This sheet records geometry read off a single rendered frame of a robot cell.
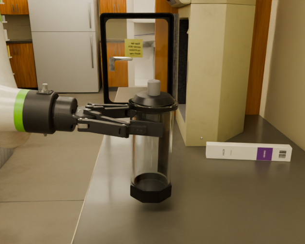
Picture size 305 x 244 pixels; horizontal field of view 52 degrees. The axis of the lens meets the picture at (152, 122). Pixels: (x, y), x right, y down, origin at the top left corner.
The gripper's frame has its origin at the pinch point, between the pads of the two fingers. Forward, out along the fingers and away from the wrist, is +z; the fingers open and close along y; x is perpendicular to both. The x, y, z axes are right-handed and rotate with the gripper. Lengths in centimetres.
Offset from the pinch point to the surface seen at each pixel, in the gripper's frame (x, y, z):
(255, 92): 5, 72, 52
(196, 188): 19.7, 6.7, 14.7
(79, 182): 120, 180, -44
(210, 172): 19.1, 15.8, 20.3
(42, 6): -23, 524, -174
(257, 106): 12, 72, 54
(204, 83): -3.3, 35.1, 18.8
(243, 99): 4, 47, 38
